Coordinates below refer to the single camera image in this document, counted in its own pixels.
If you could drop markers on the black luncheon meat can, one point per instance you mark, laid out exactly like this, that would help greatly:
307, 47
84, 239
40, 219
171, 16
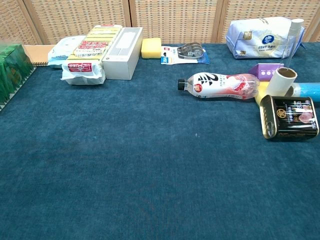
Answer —
290, 118

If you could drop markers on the correction tape blister pack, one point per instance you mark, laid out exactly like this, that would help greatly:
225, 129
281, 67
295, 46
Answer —
185, 55

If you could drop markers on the clear bottle with white cap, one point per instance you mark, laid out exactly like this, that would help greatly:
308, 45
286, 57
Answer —
297, 23

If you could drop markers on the pink labelled drink bottle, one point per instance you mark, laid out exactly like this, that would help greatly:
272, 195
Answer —
220, 86

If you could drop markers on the large yellow sponge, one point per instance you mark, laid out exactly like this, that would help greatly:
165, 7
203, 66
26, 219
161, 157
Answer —
150, 48

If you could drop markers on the brown spiral notebook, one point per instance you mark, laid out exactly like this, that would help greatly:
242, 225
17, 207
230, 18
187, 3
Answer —
37, 53

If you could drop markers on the clear box of green packets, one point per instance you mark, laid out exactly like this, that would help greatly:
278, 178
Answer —
12, 72

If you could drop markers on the blue rolled tube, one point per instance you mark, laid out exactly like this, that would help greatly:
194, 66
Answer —
311, 91

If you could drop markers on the small yellow sponge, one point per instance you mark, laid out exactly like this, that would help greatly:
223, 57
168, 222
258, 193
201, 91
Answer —
262, 91

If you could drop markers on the light blue wet wipes pack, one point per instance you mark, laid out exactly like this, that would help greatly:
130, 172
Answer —
62, 52

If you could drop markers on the white power strip box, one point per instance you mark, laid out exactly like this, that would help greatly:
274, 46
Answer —
122, 55

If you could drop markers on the small purple box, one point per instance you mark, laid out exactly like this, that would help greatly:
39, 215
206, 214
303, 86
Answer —
263, 71

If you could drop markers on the white blue tissue pack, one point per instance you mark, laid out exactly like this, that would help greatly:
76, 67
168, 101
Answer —
250, 42

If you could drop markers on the bamboo folding screen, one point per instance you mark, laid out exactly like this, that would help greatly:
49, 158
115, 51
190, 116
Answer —
175, 20

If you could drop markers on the dark blue table mat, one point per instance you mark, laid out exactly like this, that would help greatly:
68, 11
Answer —
137, 162

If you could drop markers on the yellow sponge multipack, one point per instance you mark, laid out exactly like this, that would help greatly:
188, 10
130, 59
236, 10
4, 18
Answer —
87, 57

